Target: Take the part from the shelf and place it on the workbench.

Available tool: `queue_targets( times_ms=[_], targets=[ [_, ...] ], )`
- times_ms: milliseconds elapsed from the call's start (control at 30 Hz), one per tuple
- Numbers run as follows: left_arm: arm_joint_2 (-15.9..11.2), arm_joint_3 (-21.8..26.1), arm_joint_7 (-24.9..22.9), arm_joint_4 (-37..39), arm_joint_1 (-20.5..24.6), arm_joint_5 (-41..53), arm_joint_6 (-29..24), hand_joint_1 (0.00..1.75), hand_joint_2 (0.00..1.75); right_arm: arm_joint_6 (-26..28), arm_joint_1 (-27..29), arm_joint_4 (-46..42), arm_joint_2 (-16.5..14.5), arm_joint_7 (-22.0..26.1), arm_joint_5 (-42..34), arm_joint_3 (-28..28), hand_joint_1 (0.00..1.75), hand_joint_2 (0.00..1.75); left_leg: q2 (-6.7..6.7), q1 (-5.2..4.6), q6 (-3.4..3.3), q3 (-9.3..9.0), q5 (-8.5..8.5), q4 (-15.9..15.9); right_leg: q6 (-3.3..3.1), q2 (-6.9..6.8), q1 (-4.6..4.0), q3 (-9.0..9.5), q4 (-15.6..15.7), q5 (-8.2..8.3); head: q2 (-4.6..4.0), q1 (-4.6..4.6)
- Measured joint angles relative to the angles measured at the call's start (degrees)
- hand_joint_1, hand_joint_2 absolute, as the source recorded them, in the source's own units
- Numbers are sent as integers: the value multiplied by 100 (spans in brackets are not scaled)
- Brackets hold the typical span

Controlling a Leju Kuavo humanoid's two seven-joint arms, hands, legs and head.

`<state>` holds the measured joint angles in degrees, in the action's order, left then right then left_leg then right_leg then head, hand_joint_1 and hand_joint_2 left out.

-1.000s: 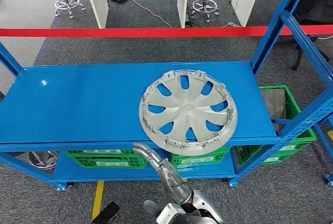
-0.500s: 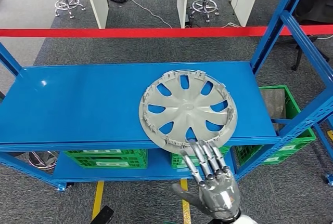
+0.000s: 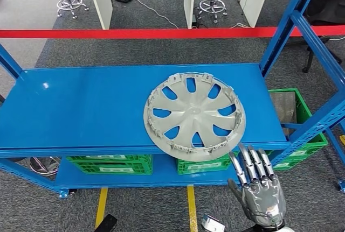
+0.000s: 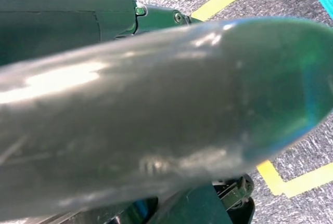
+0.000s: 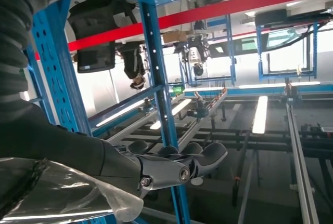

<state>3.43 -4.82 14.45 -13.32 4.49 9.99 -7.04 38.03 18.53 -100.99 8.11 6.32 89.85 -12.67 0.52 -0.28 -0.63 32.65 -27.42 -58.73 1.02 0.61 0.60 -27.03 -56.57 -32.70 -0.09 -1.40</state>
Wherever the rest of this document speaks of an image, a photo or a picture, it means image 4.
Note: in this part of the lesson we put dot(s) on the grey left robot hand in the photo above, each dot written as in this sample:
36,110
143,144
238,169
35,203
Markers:
130,112

